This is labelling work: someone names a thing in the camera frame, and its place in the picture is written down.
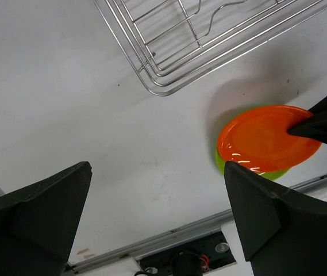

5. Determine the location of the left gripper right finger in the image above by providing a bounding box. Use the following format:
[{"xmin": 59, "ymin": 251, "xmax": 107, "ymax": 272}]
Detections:
[{"xmin": 224, "ymin": 161, "xmax": 327, "ymax": 275}]

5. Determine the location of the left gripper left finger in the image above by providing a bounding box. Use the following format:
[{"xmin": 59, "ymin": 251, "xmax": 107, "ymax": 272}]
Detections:
[{"xmin": 0, "ymin": 162, "xmax": 92, "ymax": 275}]

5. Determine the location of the small orange plate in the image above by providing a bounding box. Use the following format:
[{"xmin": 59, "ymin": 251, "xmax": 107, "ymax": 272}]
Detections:
[{"xmin": 217, "ymin": 105, "xmax": 322, "ymax": 173}]

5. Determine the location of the lime green plate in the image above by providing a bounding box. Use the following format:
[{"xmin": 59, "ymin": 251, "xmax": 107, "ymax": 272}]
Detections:
[{"xmin": 214, "ymin": 148, "xmax": 290, "ymax": 181}]

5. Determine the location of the wire dish rack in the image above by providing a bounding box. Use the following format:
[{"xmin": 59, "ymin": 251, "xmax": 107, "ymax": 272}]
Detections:
[{"xmin": 94, "ymin": 0, "xmax": 327, "ymax": 97}]

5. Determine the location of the metal rail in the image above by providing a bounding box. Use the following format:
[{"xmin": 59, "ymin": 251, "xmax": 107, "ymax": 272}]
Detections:
[{"xmin": 65, "ymin": 166, "xmax": 327, "ymax": 273}]

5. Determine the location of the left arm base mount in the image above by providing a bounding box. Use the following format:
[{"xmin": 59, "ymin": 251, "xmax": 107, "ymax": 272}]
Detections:
[{"xmin": 135, "ymin": 232, "xmax": 236, "ymax": 275}]

